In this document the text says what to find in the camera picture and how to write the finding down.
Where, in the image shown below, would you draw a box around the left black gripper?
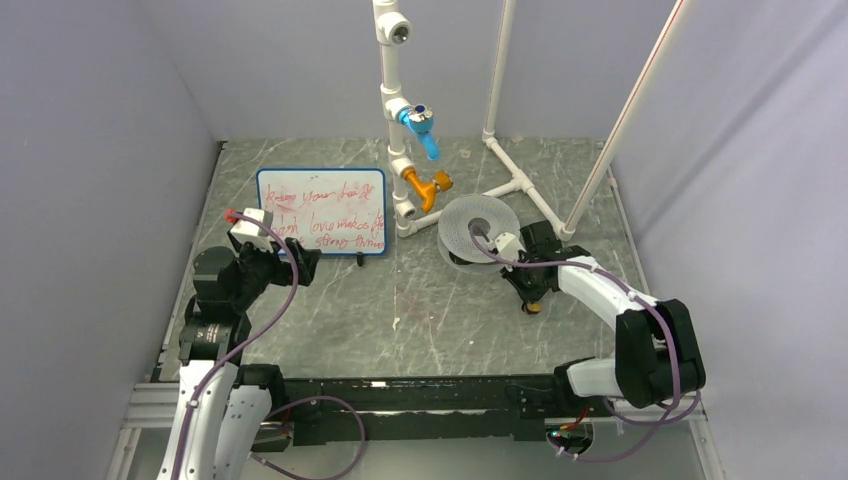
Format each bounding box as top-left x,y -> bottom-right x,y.
227,228 -> 320,310

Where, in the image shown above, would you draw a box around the blue framed whiteboard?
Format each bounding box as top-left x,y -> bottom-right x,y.
255,167 -> 388,256

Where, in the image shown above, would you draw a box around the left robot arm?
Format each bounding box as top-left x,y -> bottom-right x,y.
157,238 -> 322,479

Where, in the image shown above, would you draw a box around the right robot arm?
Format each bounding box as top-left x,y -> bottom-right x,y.
492,221 -> 706,415

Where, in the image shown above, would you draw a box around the orange plastic tap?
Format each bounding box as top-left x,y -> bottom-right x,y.
401,167 -> 453,213

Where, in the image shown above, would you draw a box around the blue plastic tap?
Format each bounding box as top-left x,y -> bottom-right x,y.
397,104 -> 440,161

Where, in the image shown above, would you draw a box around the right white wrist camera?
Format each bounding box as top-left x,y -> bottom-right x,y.
490,232 -> 525,262

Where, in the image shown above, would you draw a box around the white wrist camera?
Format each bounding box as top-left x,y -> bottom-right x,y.
225,207 -> 276,253
490,232 -> 525,262

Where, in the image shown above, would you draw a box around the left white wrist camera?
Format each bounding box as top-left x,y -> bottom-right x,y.
225,207 -> 276,253

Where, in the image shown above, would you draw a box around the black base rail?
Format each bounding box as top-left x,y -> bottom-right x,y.
265,373 -> 603,446

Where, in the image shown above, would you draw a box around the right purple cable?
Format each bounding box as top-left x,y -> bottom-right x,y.
468,223 -> 702,464

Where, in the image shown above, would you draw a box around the purple cable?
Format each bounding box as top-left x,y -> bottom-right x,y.
468,223 -> 702,464
168,211 -> 367,480

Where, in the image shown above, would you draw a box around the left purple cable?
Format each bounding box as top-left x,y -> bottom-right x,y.
168,211 -> 367,480

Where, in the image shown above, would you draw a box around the white PVC pipe frame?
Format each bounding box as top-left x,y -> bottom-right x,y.
372,1 -> 688,240

